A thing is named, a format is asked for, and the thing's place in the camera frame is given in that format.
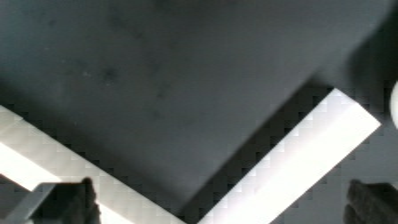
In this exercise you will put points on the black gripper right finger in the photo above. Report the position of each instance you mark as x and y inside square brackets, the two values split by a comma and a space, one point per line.
[372, 206]

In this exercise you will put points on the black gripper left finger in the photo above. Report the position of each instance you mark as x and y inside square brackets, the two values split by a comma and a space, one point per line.
[58, 204]

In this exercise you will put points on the white U-shaped fence frame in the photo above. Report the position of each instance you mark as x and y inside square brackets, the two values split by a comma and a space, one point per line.
[40, 162]

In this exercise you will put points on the white lamp bulb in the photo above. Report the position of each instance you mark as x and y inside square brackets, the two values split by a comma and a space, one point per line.
[394, 104]

